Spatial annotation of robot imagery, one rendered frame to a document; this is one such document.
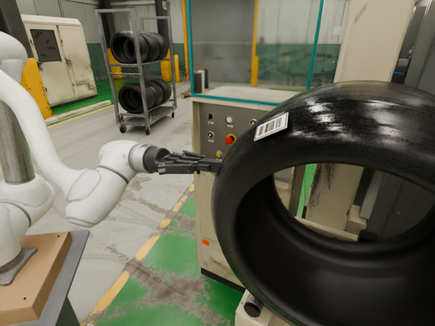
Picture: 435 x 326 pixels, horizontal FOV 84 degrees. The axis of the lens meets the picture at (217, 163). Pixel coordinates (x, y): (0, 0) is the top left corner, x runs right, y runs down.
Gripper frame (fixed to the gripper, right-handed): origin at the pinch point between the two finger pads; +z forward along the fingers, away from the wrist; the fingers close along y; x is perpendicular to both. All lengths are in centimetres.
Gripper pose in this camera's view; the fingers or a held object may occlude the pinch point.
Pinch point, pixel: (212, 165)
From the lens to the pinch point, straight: 62.5
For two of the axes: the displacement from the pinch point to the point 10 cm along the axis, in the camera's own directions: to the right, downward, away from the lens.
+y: 4.8, -4.0, 7.8
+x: 1.2, 9.1, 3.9
